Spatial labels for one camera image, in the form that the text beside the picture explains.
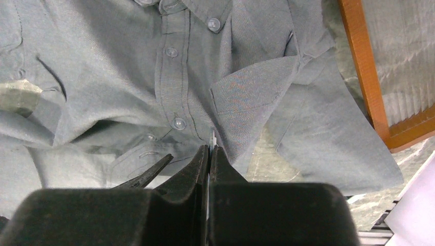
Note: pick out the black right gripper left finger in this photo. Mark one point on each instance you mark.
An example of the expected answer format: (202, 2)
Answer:
(174, 213)

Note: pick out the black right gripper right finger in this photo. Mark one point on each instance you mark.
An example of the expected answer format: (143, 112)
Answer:
(267, 213)

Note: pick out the grey button-up shirt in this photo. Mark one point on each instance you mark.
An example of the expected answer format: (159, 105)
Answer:
(93, 93)

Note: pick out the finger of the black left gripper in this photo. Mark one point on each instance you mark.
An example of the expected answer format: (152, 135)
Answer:
(144, 179)

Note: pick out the orange wooden rack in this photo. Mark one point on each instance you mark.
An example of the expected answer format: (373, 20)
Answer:
(399, 136)

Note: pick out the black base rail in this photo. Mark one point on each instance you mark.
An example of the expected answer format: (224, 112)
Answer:
(377, 227)

